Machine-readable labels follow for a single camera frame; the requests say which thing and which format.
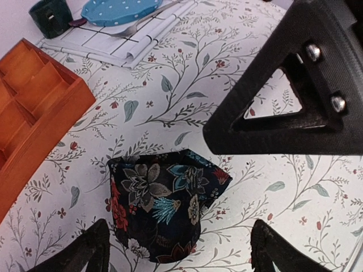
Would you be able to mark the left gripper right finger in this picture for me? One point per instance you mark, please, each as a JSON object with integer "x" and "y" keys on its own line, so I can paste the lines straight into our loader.
{"x": 271, "y": 252}

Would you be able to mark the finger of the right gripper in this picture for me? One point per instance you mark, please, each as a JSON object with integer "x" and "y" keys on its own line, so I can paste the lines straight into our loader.
{"x": 302, "y": 93}

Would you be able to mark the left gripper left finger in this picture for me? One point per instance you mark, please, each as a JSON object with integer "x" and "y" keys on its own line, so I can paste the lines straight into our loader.
{"x": 90, "y": 251}

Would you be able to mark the dark floral tie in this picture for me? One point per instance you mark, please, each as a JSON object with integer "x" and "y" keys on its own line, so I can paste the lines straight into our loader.
{"x": 157, "y": 202}

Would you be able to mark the orange wooden compartment tray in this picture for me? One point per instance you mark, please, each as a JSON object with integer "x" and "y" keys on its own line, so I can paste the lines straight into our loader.
{"x": 41, "y": 100}

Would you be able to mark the white grid placemat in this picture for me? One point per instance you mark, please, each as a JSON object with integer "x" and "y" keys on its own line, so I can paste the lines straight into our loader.
{"x": 98, "y": 44}

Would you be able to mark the blue dotted plate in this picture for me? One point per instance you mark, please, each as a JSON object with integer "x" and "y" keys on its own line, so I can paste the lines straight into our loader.
{"x": 109, "y": 13}

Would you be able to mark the dark green mug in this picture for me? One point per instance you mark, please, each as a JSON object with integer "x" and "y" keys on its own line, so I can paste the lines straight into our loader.
{"x": 52, "y": 17}

